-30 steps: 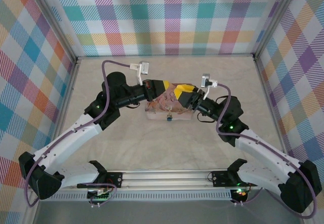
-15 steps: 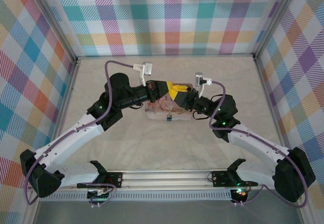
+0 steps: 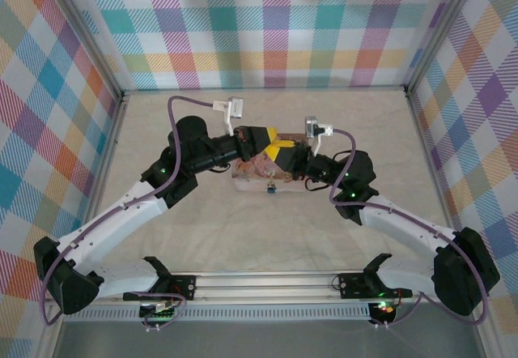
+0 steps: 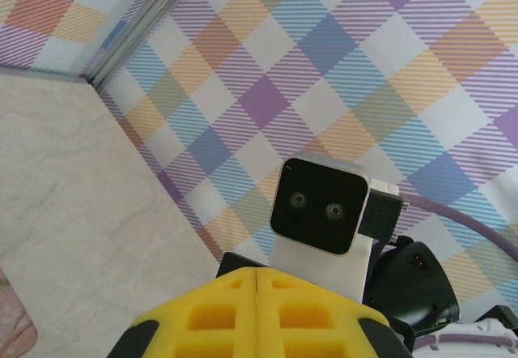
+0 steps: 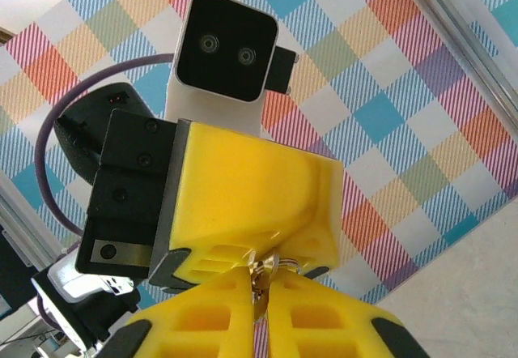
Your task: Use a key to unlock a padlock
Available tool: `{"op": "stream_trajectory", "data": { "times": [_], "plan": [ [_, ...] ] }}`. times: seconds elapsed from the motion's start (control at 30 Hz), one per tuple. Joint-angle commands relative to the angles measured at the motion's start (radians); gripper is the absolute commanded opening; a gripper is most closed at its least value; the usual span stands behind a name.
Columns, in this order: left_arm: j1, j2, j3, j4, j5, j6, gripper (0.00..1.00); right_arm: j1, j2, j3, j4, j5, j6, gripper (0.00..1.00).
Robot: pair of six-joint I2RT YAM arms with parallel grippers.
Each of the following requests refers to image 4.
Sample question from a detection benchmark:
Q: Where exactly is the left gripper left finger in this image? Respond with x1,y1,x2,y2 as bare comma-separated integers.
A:
107,267,259,358

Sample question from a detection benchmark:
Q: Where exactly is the pink decorated tin box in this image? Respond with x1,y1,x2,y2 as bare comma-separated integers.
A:
0,266,40,358

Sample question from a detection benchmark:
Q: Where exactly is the aluminium corner frame post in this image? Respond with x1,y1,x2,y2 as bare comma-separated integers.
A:
83,0,200,88

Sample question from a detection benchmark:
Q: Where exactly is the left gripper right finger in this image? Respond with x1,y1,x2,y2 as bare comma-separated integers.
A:
257,267,414,358

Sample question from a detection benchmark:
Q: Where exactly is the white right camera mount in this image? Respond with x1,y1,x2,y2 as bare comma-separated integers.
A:
270,231,374,307

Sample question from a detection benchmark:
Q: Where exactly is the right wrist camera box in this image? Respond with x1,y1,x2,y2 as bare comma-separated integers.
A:
268,151,371,258

